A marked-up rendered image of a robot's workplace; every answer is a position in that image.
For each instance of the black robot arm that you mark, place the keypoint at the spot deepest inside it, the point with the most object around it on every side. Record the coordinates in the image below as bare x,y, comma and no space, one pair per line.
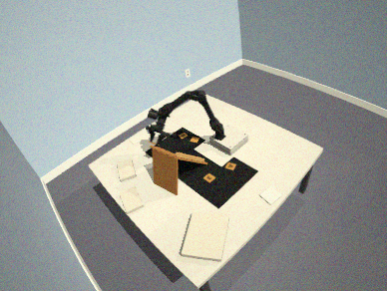
195,95

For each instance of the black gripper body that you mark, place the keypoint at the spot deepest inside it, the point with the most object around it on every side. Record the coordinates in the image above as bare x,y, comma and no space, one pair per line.
162,133

